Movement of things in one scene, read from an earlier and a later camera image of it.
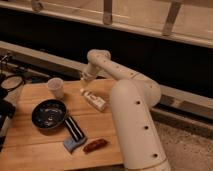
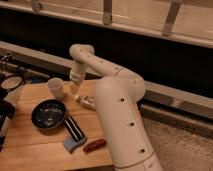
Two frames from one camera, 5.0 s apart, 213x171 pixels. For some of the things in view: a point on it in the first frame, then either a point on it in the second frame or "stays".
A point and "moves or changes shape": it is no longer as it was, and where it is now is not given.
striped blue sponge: (78, 137) stays
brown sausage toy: (94, 145) stays
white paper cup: (56, 86) stays
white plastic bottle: (94, 100) moves or changes shape
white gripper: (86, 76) to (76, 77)
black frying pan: (49, 114) stays
